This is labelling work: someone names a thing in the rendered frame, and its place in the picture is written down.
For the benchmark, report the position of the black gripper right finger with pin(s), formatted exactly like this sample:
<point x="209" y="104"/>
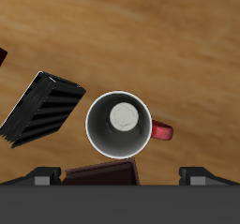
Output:
<point x="193" y="175"/>

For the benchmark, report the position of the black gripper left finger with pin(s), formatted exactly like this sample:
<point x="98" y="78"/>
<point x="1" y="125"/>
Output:
<point x="47" y="175"/>

